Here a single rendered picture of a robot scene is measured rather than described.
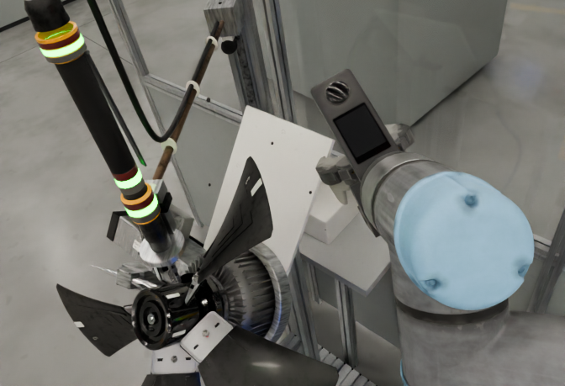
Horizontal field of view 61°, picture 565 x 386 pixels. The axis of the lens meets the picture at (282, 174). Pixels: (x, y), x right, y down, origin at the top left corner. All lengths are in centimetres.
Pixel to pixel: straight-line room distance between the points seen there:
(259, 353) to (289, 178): 38
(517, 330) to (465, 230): 9
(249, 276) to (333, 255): 46
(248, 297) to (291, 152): 33
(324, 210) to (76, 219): 209
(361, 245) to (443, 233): 119
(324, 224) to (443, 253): 112
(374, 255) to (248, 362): 63
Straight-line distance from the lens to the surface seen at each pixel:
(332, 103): 48
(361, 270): 142
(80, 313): 127
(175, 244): 76
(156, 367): 108
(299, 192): 108
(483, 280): 31
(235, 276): 105
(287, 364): 93
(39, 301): 293
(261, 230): 79
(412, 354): 36
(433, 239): 29
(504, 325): 36
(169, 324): 96
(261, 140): 115
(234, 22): 116
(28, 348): 278
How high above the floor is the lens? 202
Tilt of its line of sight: 42 degrees down
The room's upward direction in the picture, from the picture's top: 11 degrees counter-clockwise
